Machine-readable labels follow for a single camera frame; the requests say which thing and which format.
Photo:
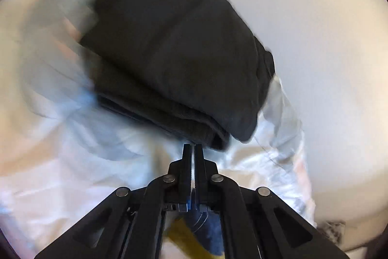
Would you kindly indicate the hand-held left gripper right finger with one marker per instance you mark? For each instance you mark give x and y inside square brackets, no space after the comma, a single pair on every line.
[199,162]

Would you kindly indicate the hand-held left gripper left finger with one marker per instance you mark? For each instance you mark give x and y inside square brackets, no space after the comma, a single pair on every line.
[186,162]

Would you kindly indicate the white navy olive jersey shirt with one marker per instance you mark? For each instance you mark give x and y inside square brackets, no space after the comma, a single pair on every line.
[209,234]

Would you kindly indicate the black clothes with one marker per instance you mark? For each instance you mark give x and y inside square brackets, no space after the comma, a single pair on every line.
[169,49]

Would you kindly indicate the pastel printed bed blanket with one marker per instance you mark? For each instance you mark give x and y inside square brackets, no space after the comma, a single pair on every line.
[60,155]

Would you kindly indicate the checkered cloth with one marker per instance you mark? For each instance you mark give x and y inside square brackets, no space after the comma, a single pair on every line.
[333,230]

